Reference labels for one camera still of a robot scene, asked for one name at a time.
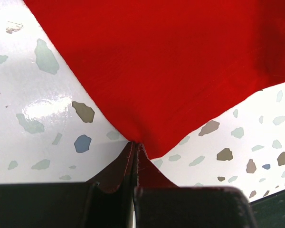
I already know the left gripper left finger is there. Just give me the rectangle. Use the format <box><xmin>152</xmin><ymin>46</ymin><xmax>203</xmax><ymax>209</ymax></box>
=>
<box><xmin>0</xmin><ymin>142</ymin><xmax>135</xmax><ymax>228</ymax></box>

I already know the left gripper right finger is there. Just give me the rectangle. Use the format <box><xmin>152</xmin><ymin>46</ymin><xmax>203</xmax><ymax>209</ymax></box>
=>
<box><xmin>133</xmin><ymin>144</ymin><xmax>257</xmax><ymax>228</ymax></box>

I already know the red t shirt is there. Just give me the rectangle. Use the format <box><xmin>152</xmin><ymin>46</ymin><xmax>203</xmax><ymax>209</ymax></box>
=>
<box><xmin>26</xmin><ymin>0</ymin><xmax>285</xmax><ymax>159</ymax></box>

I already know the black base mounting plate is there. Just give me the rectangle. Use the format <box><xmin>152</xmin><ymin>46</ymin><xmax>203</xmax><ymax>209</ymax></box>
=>
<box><xmin>250</xmin><ymin>190</ymin><xmax>285</xmax><ymax>228</ymax></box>

